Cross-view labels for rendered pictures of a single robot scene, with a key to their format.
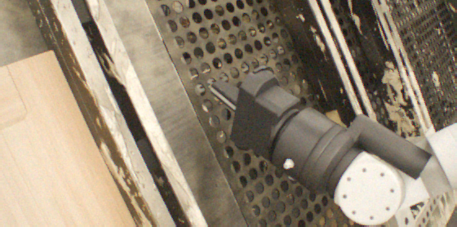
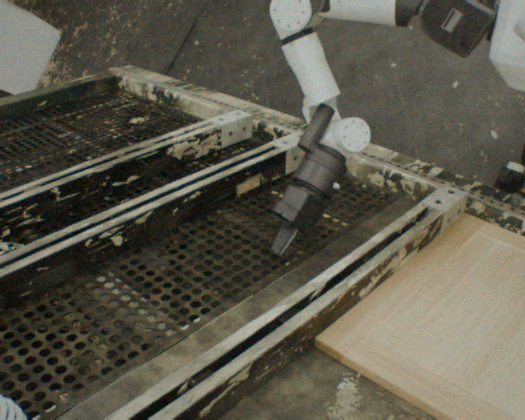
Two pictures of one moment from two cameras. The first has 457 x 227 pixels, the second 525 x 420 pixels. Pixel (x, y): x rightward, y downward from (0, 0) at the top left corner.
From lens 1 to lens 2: 0.69 m
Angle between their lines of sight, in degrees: 36
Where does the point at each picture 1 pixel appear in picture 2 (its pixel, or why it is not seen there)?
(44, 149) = (379, 323)
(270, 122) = (311, 200)
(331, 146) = (326, 158)
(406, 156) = (325, 116)
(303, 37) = (188, 210)
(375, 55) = (160, 163)
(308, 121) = (310, 174)
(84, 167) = (375, 304)
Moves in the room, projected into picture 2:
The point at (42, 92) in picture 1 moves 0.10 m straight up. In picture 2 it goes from (346, 334) to (318, 334)
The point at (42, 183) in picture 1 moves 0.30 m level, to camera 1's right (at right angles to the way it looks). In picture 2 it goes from (397, 319) to (353, 161)
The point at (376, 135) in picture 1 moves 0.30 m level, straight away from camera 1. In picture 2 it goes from (314, 133) to (195, 135)
